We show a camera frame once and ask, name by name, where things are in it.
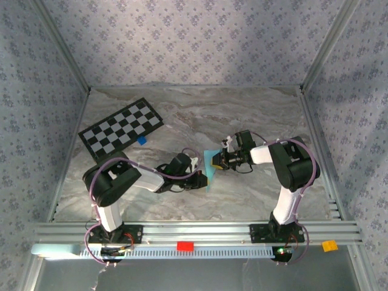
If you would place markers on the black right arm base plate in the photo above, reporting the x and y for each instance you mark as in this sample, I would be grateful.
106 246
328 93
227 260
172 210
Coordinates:
257 233

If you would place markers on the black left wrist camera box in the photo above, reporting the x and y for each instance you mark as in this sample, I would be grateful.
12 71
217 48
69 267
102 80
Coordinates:
179 163

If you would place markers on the grey metal panel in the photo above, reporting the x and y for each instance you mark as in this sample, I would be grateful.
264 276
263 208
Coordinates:
182 276

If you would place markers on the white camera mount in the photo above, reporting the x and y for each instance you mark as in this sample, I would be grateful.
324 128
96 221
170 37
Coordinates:
227 142
194 163

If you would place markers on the black circuit board with light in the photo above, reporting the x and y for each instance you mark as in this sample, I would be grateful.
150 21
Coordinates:
283 256

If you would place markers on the light blue paper sheet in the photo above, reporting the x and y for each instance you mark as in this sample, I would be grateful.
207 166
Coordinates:
208 172

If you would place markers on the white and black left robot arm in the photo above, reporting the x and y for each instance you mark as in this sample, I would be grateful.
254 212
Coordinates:
148 180

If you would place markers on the black and white chessboard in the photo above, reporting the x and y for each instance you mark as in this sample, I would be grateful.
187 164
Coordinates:
121 127

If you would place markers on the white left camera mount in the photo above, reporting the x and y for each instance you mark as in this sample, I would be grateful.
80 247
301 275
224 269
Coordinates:
194 163

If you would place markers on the aluminium mounting rail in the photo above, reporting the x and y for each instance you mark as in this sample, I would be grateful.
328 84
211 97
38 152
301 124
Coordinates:
197 232

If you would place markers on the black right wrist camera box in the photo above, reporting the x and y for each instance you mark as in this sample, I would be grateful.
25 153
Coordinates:
246 139

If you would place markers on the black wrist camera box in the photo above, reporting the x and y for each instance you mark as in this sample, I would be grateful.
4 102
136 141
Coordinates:
246 139
179 163

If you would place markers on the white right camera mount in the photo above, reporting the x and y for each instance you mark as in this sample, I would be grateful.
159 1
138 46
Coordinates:
227 142

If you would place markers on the orange toy brick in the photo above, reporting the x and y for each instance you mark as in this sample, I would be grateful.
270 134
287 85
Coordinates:
329 246

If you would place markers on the aluminium frame bar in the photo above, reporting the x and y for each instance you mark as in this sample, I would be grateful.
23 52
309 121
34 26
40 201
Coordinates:
63 45
194 86
328 45
319 145
70 151

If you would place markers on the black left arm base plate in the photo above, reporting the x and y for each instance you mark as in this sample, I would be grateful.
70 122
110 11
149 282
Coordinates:
135 235

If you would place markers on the blue toy brick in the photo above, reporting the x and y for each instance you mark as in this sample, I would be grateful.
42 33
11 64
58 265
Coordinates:
142 140

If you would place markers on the red toy brick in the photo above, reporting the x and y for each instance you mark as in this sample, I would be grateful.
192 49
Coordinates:
185 246

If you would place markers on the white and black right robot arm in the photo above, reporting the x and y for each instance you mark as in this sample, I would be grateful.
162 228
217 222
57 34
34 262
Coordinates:
291 169

